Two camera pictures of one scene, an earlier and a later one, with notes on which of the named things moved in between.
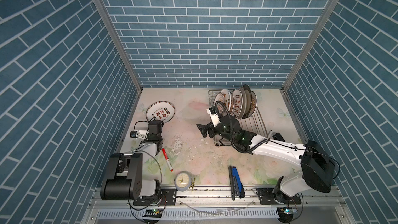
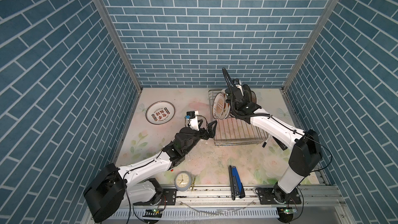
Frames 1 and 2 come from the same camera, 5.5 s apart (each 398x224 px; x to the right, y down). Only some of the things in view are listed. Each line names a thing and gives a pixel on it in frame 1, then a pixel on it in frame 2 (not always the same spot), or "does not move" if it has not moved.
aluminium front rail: [218, 197] does not move
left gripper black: [151, 121] → [211, 134]
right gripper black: [204, 130] → [246, 100]
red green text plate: [160, 110] does not move
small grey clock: [183, 181] does not move
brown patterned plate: [254, 103] does not move
